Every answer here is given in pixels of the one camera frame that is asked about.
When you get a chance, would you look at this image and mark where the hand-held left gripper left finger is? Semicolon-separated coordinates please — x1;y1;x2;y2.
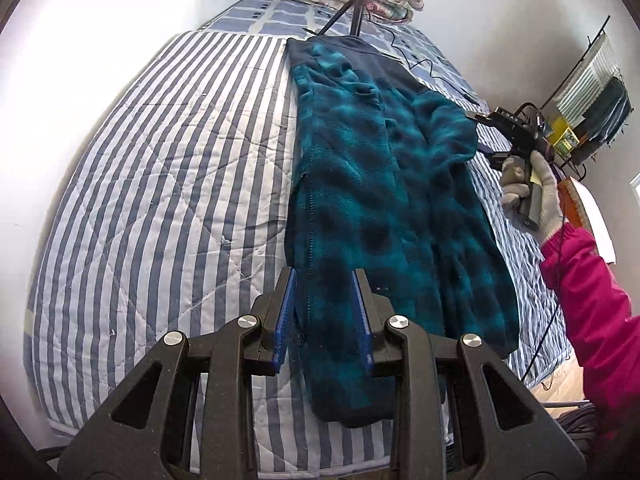
57;266;299;480

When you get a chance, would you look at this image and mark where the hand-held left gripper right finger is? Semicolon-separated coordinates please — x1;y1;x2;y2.
351;268;587;480

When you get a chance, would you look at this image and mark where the teal plaid fleece jacket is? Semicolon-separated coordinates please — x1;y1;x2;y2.
282;35;521;428

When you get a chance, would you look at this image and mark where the black metal clothes rack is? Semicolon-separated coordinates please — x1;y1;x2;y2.
547;15;635;183

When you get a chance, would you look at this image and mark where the person's right hand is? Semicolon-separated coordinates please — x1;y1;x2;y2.
500;151;570;247

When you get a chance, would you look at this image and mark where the yellow box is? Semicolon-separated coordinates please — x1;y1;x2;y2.
546;116;582;159

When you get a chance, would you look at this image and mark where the white striped hanging cloth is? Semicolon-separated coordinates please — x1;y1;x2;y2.
554;40;622;122

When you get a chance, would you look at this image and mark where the dark teal hanging cloth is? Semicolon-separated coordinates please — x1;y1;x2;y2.
579;77;632;147

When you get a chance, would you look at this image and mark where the white and orange pillow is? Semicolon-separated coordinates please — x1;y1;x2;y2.
559;179;617;267

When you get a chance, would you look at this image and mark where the black tripod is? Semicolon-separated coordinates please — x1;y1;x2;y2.
302;0;371;41

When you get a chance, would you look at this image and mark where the blue striped quilted bed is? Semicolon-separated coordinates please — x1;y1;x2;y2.
22;0;576;473

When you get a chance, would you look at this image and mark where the thin black cable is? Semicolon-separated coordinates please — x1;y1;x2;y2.
367;7;491;113
517;212;571;386

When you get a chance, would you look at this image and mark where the coiled grey cable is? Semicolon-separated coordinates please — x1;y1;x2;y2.
552;402;602;453

